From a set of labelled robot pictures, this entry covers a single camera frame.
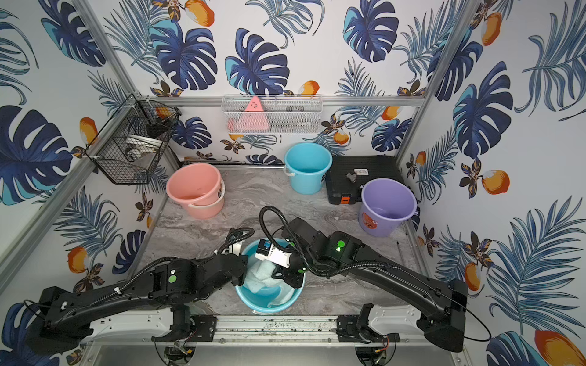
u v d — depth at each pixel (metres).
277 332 0.75
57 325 0.40
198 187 1.06
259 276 0.61
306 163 1.08
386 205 0.86
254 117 0.90
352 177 1.06
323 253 0.48
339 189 1.05
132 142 0.79
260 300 0.68
